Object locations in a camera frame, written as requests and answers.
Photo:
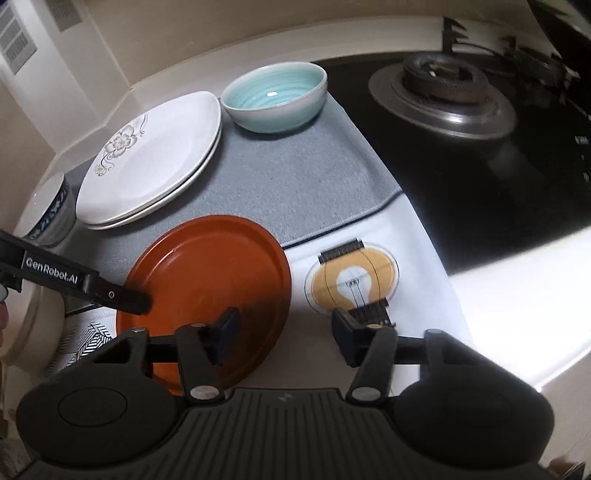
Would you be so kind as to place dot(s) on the black pan support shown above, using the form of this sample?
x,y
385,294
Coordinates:
x,y
535,60

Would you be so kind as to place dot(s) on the black white patterned cloth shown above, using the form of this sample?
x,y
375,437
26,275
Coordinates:
x,y
92,339

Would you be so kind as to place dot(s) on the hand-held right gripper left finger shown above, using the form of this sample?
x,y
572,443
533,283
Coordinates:
x,y
229,333

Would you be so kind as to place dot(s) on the black glass gas stove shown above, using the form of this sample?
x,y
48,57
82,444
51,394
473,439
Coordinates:
x,y
485,194

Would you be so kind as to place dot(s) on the white floral plate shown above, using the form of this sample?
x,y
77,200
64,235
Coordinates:
x,y
161,161

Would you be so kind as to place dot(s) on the grey mat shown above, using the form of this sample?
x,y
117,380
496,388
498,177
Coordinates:
x,y
300,184

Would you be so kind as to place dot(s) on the teal ceramic bowl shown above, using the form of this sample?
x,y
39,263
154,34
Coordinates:
x,y
272,92

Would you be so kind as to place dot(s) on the white vent grille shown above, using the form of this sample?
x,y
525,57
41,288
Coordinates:
x,y
14,37
67,14

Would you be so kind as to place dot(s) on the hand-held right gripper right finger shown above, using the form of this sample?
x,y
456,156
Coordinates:
x,y
344,338

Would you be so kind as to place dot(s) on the orange round plate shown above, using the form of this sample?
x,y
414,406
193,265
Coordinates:
x,y
207,267

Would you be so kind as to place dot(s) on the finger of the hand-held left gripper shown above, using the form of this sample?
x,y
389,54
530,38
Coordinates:
x,y
124,297

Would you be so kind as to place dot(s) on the round gas burner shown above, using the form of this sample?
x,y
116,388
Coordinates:
x,y
438,78

